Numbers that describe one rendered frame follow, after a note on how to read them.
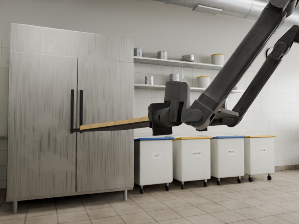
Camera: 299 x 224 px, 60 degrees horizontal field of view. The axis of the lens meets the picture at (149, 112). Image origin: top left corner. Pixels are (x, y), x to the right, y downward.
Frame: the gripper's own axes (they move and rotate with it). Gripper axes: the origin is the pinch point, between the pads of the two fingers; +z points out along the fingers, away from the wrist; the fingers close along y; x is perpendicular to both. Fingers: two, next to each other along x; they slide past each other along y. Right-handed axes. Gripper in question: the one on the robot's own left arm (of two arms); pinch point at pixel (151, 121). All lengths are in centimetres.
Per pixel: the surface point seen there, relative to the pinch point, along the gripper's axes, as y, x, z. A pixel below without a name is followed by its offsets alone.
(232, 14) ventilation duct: -164, 223, 223
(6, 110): -42, -95, 302
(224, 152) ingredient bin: 42, 211, 262
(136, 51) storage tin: -125, 89, 290
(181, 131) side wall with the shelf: 6, 171, 324
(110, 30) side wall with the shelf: -163, 55, 308
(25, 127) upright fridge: -13, -64, 220
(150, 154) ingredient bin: 32, 86, 255
